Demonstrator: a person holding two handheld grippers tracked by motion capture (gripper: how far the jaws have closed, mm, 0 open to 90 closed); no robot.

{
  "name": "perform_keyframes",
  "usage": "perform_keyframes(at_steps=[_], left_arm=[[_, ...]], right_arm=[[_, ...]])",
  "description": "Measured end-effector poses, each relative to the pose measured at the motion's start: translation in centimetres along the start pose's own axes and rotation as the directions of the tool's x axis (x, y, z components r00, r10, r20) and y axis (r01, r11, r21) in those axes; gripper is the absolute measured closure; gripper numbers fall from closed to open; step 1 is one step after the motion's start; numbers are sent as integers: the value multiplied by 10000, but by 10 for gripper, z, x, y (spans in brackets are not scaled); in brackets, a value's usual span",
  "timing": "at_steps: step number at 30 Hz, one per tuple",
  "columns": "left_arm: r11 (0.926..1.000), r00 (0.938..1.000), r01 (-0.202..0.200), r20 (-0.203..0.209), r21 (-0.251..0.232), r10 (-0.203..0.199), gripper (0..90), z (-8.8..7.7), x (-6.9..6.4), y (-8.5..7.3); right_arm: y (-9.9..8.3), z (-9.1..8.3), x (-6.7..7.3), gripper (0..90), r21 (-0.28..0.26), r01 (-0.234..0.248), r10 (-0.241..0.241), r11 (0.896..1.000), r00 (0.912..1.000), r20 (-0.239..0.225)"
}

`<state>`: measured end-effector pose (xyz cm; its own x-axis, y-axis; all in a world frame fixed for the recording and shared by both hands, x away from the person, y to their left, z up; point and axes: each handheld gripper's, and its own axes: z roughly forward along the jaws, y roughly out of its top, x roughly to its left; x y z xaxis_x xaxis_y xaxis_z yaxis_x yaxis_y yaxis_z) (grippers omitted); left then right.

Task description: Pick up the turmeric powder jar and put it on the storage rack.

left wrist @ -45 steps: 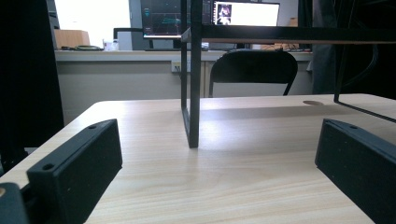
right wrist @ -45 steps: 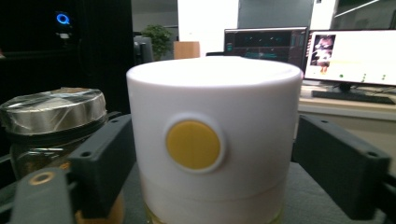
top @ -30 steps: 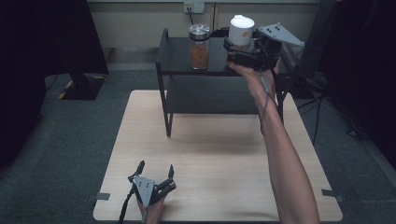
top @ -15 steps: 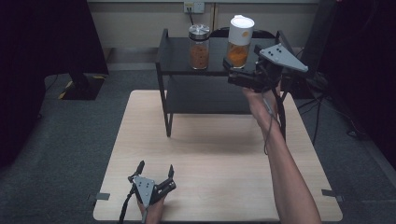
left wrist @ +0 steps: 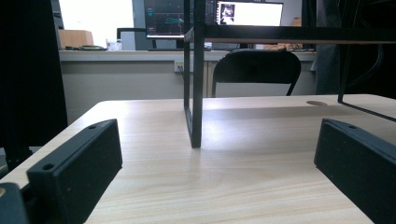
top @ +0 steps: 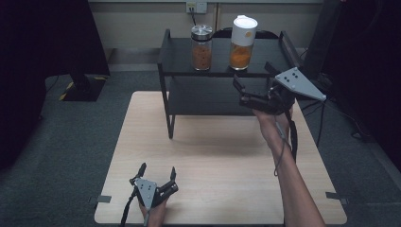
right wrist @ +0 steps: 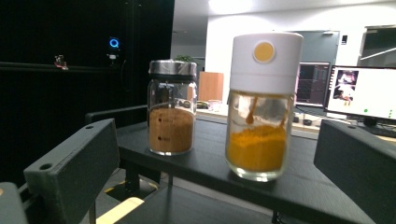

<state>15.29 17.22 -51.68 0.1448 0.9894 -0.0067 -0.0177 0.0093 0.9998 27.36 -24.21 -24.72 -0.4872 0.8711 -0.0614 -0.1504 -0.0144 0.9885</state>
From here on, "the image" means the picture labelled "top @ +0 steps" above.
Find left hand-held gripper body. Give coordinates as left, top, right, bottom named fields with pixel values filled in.
left=129, top=177, right=180, bottom=212

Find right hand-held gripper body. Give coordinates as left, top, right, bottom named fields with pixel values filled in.
left=238, top=66, right=327, bottom=116

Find black two-tier shelf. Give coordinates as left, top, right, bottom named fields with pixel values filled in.
left=156, top=28, right=303, bottom=141

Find glass jar with white lid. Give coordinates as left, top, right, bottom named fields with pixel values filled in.
left=228, top=14, right=259, bottom=71

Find glass jar with metal lid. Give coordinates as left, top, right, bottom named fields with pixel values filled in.
left=190, top=24, right=214, bottom=72

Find person's left hand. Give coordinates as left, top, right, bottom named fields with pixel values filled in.
left=139, top=198, right=170, bottom=227

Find person's right hand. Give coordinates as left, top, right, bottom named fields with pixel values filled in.
left=252, top=104, right=295, bottom=144

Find grey tape strip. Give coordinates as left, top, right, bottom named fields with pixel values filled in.
left=88, top=195, right=113, bottom=204
left=324, top=191, right=350, bottom=206

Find black upright stand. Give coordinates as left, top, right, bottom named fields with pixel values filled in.
left=299, top=0, right=343, bottom=80

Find black curtain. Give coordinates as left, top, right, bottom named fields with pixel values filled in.
left=0, top=0, right=111, bottom=172
left=321, top=0, right=401, bottom=173

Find black stand base yellow stripes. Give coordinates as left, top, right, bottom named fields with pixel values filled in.
left=58, top=73, right=109, bottom=103

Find left hand-held gripper cable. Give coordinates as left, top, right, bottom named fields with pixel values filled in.
left=119, top=188, right=138, bottom=227

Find hand-held gripper cable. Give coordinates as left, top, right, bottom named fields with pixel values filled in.
left=119, top=188, right=138, bottom=227
left=272, top=109, right=299, bottom=178

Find right hand-held gripper cable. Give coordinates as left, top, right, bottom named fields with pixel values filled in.
left=272, top=109, right=299, bottom=178

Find black floor cables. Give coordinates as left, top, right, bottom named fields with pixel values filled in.
left=300, top=73, right=374, bottom=148

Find black power cable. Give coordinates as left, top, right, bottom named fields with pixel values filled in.
left=189, top=7, right=199, bottom=26

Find white wall socket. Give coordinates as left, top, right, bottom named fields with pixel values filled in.
left=185, top=1, right=209, bottom=15

